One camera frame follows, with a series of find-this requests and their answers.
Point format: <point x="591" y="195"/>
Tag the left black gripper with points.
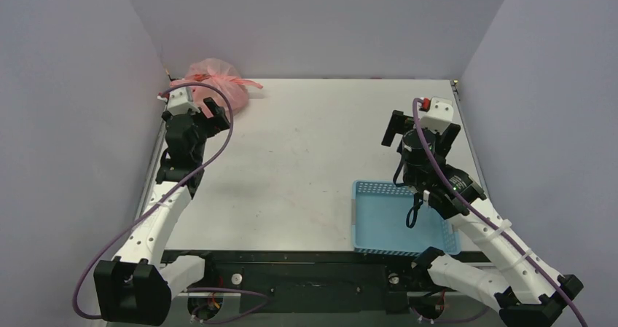
<point x="217" y="113"/>

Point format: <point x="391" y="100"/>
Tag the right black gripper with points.
<point x="396" y="127"/>

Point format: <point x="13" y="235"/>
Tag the pink plastic bag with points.
<point x="224" y="77"/>

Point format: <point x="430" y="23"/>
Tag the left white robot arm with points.
<point x="134" y="286"/>

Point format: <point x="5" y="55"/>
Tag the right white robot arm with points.
<point x="525" y="291"/>

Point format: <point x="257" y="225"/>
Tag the blue plastic basket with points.
<point x="379" y="216"/>

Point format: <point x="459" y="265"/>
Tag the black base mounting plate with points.
<point x="310" y="282"/>

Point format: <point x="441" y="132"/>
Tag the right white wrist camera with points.
<point x="438" y="114"/>

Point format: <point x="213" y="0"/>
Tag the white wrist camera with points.
<point x="180" y="101"/>
<point x="438" y="114"/>

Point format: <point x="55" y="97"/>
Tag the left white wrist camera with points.
<point x="180" y="101"/>

